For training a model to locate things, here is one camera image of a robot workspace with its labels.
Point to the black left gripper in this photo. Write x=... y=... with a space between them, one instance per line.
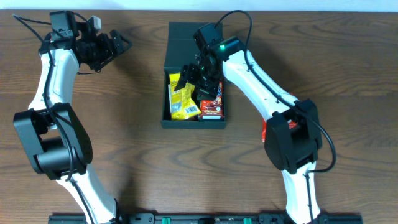
x=106 y=45

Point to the red Hello Panda box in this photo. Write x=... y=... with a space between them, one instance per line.
x=213 y=109

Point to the red Hacks candy bag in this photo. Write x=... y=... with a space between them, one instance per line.
x=264 y=130

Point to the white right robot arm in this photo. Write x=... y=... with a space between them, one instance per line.
x=292 y=139

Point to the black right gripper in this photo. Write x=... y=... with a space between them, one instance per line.
x=196 y=80

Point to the yellow snack packet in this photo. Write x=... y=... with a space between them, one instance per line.
x=182 y=106

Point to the black storage box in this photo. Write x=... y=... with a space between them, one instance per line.
x=181 y=50

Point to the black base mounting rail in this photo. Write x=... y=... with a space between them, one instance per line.
x=265 y=218

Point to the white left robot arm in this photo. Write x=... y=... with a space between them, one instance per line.
x=50 y=132

